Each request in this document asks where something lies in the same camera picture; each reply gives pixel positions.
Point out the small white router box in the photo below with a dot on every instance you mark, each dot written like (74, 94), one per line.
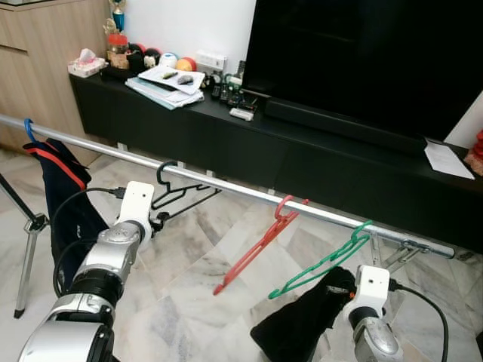
(241, 115)

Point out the light wooden cabinet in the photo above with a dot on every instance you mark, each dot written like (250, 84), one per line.
(38, 75)

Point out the white paper sheet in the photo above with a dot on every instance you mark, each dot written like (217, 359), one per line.
(449, 160)

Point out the black plastic hanger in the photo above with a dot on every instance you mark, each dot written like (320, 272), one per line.
(162, 185)

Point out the black remote control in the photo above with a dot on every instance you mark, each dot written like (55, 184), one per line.
(241, 68)

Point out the glass jar red lid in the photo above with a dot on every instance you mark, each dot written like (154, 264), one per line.
(118, 53)

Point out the silver metal clothes rack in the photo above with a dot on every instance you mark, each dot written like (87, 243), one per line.
(226, 186)

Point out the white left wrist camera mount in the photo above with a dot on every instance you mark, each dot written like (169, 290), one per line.
(136, 204)

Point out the navy polo shirt red collar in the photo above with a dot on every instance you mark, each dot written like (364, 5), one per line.
(68, 204)

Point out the blue plastic hanger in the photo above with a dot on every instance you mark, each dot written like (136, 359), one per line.
(29, 130)

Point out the pink tissue box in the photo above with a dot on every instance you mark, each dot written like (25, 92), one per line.
(87, 66)

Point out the black flat television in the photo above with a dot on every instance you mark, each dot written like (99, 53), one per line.
(362, 60)

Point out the black shirt red trim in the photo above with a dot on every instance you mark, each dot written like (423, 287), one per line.
(302, 324)

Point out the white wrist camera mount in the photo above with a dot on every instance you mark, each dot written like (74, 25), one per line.
(370, 290)
(136, 204)

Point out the black TV console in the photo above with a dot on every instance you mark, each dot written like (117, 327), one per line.
(302, 166)

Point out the red plastic hanger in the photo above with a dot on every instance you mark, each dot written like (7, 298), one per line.
(256, 249)

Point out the gold and blue trophy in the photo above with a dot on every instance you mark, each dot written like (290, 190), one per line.
(117, 19)

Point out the stack of white papers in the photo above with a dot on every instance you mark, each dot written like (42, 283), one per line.
(162, 89)

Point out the black soundbar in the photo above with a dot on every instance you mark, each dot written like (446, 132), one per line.
(339, 127)

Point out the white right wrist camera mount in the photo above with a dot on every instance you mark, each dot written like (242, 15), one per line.
(370, 290)

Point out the green plastic hanger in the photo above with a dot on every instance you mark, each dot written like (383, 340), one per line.
(353, 240)

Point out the white power socket box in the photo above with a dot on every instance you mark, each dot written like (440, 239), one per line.
(211, 61)

